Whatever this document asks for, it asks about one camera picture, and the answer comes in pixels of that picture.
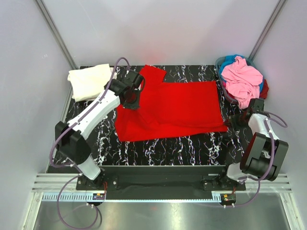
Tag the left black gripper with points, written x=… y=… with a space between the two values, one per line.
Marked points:
x=135 y=105

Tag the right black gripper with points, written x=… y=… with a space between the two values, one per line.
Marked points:
x=233 y=118

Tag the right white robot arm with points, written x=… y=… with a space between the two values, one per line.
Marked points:
x=265 y=153

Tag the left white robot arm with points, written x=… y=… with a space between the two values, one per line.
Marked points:
x=71 y=137

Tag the folded white t-shirt stack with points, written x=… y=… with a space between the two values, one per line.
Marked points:
x=88 y=83

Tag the dark red t-shirt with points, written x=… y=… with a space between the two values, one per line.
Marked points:
x=265 y=89

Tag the pink t-shirt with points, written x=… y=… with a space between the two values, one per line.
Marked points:
x=242 y=81

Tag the blue t-shirt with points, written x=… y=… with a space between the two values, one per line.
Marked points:
x=228 y=61

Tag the grey laundry basket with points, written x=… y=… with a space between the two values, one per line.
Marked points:
x=228 y=96

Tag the right small circuit board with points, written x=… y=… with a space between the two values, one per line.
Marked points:
x=229 y=197

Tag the small circuit board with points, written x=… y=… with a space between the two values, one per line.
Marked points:
x=99 y=196
x=229 y=197

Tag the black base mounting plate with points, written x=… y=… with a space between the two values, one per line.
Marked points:
x=162 y=180

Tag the left small circuit board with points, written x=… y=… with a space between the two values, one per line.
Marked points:
x=99 y=196

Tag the right aluminium frame post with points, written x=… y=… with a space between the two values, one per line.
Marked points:
x=268 y=26

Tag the aluminium frame post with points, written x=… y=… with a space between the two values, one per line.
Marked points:
x=52 y=26
x=268 y=26

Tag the left aluminium frame post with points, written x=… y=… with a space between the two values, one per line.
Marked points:
x=52 y=26

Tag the slotted grey cable duct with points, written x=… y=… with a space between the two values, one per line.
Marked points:
x=207 y=197

